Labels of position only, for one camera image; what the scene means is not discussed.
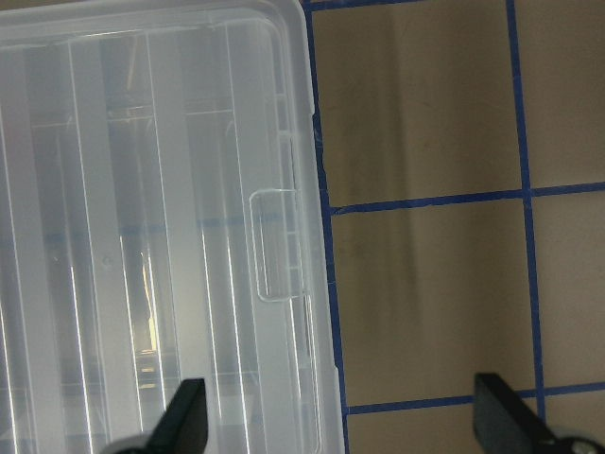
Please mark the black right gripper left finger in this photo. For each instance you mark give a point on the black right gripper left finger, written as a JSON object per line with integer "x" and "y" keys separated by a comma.
{"x": 184, "y": 427}

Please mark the clear plastic box lid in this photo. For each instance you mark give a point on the clear plastic box lid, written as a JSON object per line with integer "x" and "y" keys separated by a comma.
{"x": 161, "y": 221}

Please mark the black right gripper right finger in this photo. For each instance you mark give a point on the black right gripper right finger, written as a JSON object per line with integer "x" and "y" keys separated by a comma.
{"x": 503, "y": 423}

